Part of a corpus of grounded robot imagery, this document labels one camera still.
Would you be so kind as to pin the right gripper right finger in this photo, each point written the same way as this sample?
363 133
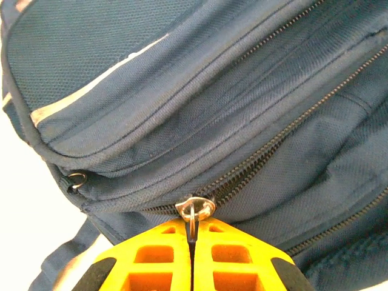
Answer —
236 272

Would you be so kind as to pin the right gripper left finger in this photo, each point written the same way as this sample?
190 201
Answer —
157 272

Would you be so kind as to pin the navy blue backpack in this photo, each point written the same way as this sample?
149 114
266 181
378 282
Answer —
182 91

